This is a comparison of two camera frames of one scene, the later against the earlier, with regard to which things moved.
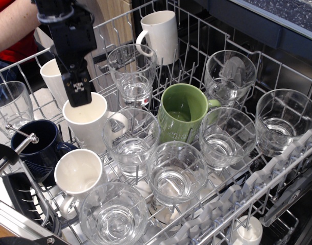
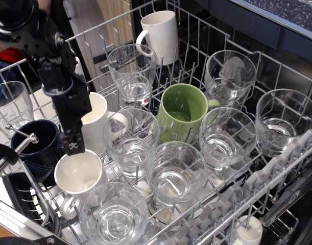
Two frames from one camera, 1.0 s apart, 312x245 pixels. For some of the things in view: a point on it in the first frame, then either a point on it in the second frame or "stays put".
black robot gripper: [73, 31] -> [70, 92]
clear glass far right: [282, 117] stays put
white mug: [162, 27] stays put
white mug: [76, 171] stays put
